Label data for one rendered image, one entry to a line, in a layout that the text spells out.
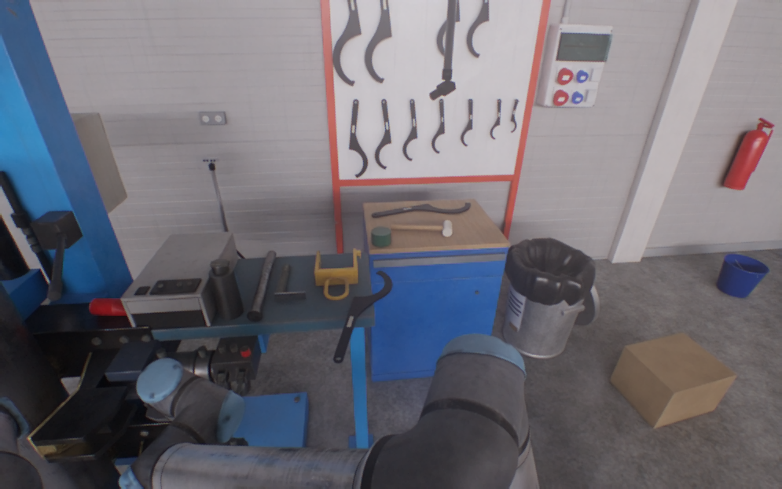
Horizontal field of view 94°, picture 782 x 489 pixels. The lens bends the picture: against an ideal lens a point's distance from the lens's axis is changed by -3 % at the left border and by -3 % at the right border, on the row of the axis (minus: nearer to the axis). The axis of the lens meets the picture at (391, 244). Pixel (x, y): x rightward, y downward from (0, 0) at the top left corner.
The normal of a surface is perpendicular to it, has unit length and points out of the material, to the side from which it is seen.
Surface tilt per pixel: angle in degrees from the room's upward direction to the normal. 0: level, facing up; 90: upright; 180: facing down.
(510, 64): 90
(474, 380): 3
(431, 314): 90
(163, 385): 18
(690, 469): 0
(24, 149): 90
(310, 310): 0
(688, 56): 90
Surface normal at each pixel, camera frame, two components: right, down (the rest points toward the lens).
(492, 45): 0.12, 0.50
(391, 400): 0.01, -0.87
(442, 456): -0.17, -0.66
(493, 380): 0.28, -0.78
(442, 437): -0.32, -0.80
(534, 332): -0.40, 0.50
